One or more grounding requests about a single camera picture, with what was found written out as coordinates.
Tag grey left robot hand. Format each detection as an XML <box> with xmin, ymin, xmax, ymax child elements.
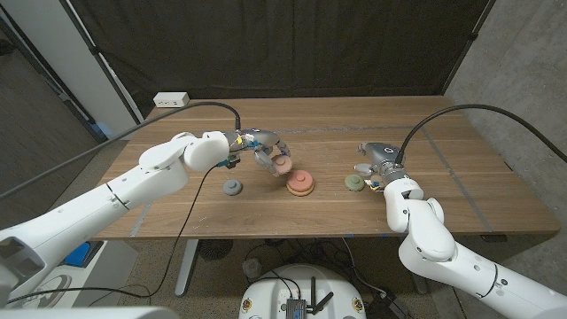
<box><xmin>223</xmin><ymin>128</ymin><xmax>293</xmax><ymax>178</ymax></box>

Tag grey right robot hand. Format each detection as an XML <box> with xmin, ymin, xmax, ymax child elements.
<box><xmin>353</xmin><ymin>142</ymin><xmax>407</xmax><ymax>187</ymax></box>

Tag dusty pink hanoi disc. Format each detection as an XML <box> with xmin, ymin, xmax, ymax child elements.
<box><xmin>270</xmin><ymin>153</ymin><xmax>294</xmax><ymax>177</ymax></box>

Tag green hanoi disc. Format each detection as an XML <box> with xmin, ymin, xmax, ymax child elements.
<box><xmin>344</xmin><ymin>174</ymin><xmax>366</xmax><ymax>192</ymax></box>

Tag coral red hanoi disc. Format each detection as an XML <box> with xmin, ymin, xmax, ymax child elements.
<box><xmin>286</xmin><ymin>169</ymin><xmax>315</xmax><ymax>192</ymax></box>

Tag grey hanoi disc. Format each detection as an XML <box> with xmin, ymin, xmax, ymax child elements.
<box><xmin>222</xmin><ymin>178</ymin><xmax>243</xmax><ymax>197</ymax></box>

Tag large orange hanoi disc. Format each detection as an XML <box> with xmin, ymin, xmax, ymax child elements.
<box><xmin>285</xmin><ymin>185</ymin><xmax>315</xmax><ymax>198</ymax></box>

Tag black backdrop curtain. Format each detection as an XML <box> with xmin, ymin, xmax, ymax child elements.
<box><xmin>70</xmin><ymin>0</ymin><xmax>495</xmax><ymax>119</ymax></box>

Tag white power outlet box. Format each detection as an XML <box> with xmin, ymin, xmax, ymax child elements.
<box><xmin>152</xmin><ymin>91</ymin><xmax>190</xmax><ymax>109</ymax></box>

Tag black floor fan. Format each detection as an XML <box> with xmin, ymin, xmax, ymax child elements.
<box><xmin>198</xmin><ymin>238</ymin><xmax>234</xmax><ymax>261</ymax></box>

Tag grey floor cylinder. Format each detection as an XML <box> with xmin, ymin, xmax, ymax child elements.
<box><xmin>242</xmin><ymin>258</ymin><xmax>263</xmax><ymax>279</ymax></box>

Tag dark table leg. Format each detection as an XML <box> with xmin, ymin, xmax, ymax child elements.
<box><xmin>411</xmin><ymin>274</ymin><xmax>429</xmax><ymax>295</ymax></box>

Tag light grey table leg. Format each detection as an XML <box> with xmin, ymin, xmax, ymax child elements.
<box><xmin>175</xmin><ymin>238</ymin><xmax>200</xmax><ymax>297</ymax></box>

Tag white robot torso base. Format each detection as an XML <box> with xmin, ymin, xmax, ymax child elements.
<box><xmin>238</xmin><ymin>264</ymin><xmax>368</xmax><ymax>319</ymax></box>

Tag black backdrop stand pole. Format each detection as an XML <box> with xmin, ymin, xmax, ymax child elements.
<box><xmin>59</xmin><ymin>0</ymin><xmax>144</xmax><ymax>125</ymax></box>
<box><xmin>441</xmin><ymin>0</ymin><xmax>497</xmax><ymax>95</ymax></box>

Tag black floor power strip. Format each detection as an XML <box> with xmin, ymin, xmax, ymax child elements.
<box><xmin>363</xmin><ymin>294</ymin><xmax>411</xmax><ymax>319</ymax></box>

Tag black antenna radio module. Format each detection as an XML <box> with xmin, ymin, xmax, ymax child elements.
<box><xmin>285</xmin><ymin>276</ymin><xmax>334</xmax><ymax>319</ymax></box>

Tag white pedal board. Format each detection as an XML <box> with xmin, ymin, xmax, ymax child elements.
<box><xmin>8</xmin><ymin>238</ymin><xmax>139</xmax><ymax>310</ymax></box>

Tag blue foot pad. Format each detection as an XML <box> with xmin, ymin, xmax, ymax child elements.
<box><xmin>64</xmin><ymin>242</ymin><xmax>92</xmax><ymax>268</ymax></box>

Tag white grey sneaker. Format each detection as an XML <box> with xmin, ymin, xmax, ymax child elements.
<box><xmin>17</xmin><ymin>274</ymin><xmax>72</xmax><ymax>309</ymax></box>

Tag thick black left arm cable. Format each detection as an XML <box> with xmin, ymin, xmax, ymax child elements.
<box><xmin>0</xmin><ymin>101</ymin><xmax>243</xmax><ymax>200</ymax></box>

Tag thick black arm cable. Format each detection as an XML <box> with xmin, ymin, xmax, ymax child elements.
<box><xmin>0</xmin><ymin>101</ymin><xmax>243</xmax><ymax>200</ymax></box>
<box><xmin>395</xmin><ymin>104</ymin><xmax>567</xmax><ymax>165</ymax></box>

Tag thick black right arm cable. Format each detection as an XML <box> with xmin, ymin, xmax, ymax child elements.
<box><xmin>395</xmin><ymin>104</ymin><xmax>567</xmax><ymax>165</ymax></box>

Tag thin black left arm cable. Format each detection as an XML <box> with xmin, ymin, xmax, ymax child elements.
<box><xmin>6</xmin><ymin>164</ymin><xmax>221</xmax><ymax>306</ymax></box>

